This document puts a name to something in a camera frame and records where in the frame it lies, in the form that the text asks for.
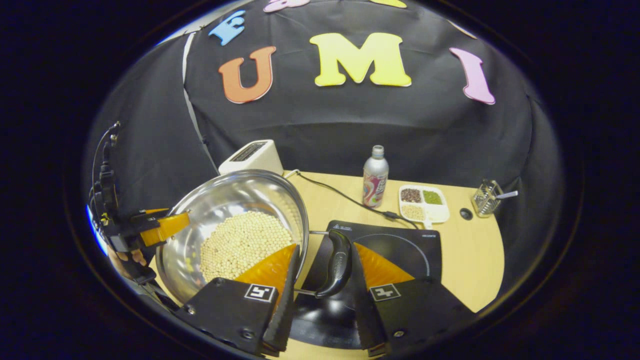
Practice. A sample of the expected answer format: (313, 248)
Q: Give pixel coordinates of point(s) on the white divided plate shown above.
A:
(440, 212)

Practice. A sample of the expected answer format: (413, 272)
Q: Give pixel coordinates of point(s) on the white toaster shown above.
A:
(260, 160)

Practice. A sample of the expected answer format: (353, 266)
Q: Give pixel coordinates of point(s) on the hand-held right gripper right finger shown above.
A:
(365, 315)

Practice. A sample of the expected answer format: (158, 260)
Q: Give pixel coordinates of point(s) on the metal spoon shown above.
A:
(507, 194)

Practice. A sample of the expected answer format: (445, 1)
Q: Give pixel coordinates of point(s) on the black induction cooktop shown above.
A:
(400, 250)

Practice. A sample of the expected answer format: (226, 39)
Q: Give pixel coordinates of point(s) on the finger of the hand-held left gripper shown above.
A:
(167, 227)

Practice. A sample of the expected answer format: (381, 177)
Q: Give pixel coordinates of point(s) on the stainless steel pot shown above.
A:
(225, 195)

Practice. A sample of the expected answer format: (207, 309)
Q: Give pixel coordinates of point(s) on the silver printed drink bottle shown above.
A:
(375, 185)

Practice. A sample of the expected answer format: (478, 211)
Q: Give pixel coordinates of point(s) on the pile of yellow soybeans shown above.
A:
(240, 245)

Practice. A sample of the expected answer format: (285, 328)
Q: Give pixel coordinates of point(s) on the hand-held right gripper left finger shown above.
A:
(286, 305)

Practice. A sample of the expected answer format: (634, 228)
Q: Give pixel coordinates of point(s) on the glass utensil holder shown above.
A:
(486, 202)

